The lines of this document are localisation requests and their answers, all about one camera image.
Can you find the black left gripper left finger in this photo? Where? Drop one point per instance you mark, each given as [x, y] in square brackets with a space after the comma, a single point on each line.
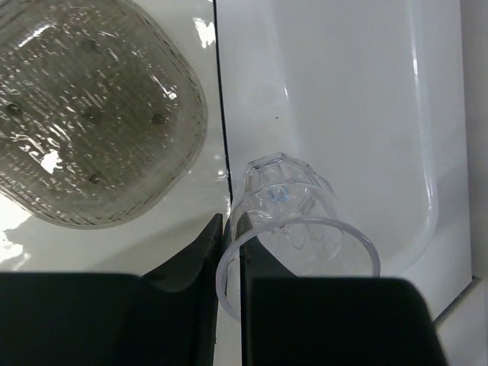
[167, 316]

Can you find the smoky grey glass plate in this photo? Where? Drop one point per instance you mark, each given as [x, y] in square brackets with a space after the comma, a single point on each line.
[101, 114]

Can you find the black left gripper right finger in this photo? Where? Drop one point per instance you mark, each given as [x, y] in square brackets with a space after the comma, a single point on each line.
[287, 320]

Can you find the translucent white plastic bin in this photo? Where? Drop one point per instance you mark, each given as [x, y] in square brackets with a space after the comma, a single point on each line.
[371, 94]

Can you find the square white black-rimmed plate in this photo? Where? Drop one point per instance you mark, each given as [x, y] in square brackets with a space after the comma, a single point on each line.
[32, 244]

